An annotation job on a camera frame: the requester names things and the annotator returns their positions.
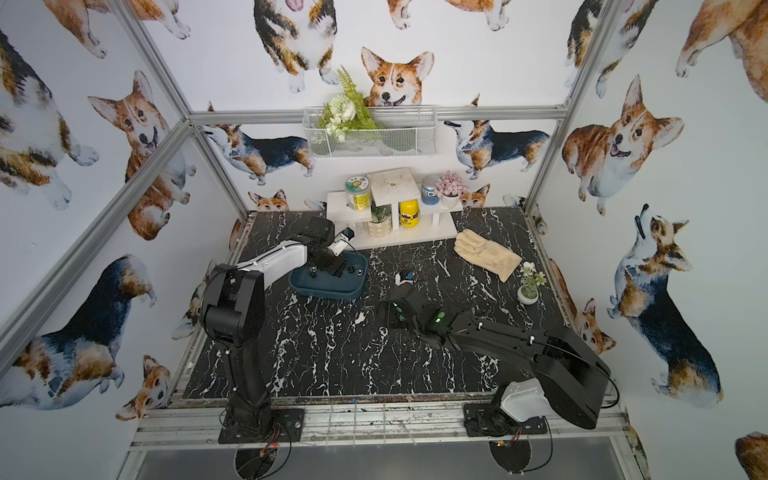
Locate teal plastic storage box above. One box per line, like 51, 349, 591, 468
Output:
289, 251, 369, 301

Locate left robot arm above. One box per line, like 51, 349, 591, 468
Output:
199, 217, 355, 444

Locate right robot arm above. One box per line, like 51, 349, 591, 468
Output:
379, 283, 611, 430

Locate green label tin can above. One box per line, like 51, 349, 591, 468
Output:
345, 175, 371, 211

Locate woven pot green plant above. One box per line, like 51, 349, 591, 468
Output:
366, 202, 392, 238

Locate white tiered display shelf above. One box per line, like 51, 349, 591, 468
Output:
326, 168, 462, 250

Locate yellow can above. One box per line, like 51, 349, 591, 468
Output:
399, 200, 420, 228

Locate beige work glove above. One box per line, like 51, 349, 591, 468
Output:
454, 229, 522, 283

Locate small potted white flower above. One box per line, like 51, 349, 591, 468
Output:
517, 261, 547, 305

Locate artificial green white flowers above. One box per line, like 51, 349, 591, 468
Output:
316, 66, 380, 142

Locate pink flower pot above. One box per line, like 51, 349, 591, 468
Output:
436, 171, 468, 209

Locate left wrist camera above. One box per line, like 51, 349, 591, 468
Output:
328, 227, 355, 256

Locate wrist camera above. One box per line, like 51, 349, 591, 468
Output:
328, 227, 355, 256
395, 269, 415, 286

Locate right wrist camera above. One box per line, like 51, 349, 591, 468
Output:
395, 269, 415, 286

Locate white wire wall basket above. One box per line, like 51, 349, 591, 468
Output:
302, 107, 437, 158

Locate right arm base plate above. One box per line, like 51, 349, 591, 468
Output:
463, 403, 549, 438

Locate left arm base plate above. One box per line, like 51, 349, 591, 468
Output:
218, 407, 306, 444

